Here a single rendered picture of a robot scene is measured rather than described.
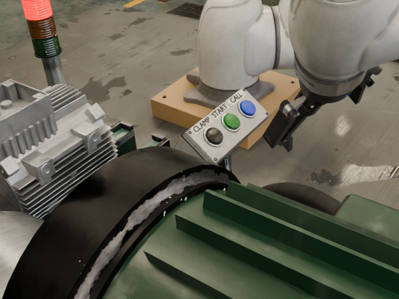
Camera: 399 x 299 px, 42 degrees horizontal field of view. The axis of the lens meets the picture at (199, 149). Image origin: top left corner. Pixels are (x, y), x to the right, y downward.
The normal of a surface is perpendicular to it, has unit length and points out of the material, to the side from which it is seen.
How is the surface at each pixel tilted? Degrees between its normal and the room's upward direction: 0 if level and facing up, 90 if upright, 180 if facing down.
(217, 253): 4
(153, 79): 0
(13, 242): 17
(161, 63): 0
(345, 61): 129
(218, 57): 90
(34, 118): 90
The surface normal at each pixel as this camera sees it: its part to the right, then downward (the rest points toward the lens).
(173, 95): -0.04, -0.79
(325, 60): -0.32, 0.93
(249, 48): 0.13, 0.55
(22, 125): 0.81, 0.30
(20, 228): 0.23, -0.95
